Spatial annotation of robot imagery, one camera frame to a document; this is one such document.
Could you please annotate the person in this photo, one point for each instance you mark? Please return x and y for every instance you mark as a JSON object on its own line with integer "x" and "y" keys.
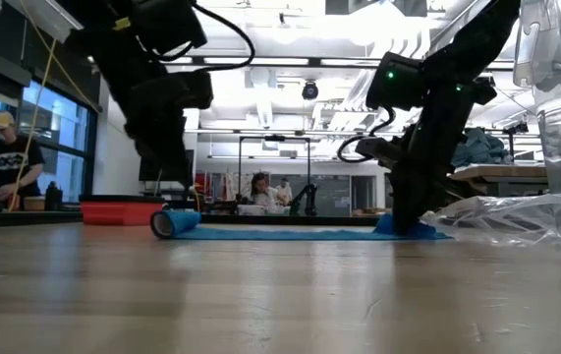
{"x": 263, "y": 194}
{"x": 7, "y": 162}
{"x": 286, "y": 192}

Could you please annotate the black background robot arm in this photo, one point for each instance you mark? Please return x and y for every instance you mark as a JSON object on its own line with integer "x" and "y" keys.
{"x": 309, "y": 194}

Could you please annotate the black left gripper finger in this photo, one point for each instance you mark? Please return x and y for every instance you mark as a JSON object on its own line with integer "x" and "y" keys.
{"x": 157, "y": 164}
{"x": 179, "y": 167}

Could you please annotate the blue cloth pile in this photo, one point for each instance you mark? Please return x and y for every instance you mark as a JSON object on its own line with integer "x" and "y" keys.
{"x": 481, "y": 147}

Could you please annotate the black metal rig frame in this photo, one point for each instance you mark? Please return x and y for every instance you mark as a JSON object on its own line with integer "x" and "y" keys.
{"x": 240, "y": 172}

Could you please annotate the white plastic bin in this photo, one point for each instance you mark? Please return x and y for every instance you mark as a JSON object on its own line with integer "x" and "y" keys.
{"x": 249, "y": 210}

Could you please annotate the ceiling light strip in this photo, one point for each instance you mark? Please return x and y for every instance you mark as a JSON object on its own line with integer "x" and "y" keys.
{"x": 260, "y": 61}
{"x": 349, "y": 63}

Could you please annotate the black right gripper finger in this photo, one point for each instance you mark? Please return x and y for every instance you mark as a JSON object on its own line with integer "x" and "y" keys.
{"x": 402, "y": 209}
{"x": 418, "y": 204}

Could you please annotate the black aluminium table frame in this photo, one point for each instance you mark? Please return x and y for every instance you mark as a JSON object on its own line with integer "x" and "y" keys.
{"x": 39, "y": 218}

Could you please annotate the blue elastic bandage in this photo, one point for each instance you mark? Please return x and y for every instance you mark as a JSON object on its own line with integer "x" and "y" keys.
{"x": 309, "y": 235}

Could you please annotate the clear plastic bag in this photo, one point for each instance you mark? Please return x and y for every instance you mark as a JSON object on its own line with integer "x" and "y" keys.
{"x": 506, "y": 221}

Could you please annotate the black camera stand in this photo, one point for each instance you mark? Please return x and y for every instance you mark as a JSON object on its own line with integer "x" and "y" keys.
{"x": 511, "y": 142}

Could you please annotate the small red box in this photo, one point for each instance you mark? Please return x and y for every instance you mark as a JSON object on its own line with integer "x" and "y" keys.
{"x": 123, "y": 212}

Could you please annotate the black ceiling spotlight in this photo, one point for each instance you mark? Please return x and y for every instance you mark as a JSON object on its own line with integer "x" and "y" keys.
{"x": 310, "y": 91}

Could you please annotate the orange tub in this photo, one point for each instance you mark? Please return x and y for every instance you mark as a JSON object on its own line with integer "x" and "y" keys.
{"x": 34, "y": 204}

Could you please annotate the wooden work table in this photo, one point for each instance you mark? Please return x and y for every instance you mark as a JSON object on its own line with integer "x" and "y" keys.
{"x": 496, "y": 172}

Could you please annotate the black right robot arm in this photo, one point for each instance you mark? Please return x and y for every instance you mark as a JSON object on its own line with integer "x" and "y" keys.
{"x": 466, "y": 44}

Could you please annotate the black bottle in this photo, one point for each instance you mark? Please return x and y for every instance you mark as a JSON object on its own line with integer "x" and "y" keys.
{"x": 53, "y": 199}

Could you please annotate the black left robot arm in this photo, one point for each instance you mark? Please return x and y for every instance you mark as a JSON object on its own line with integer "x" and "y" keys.
{"x": 113, "y": 54}

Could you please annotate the dark ceiling duct box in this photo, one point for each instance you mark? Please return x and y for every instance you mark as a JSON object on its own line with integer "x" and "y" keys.
{"x": 339, "y": 7}

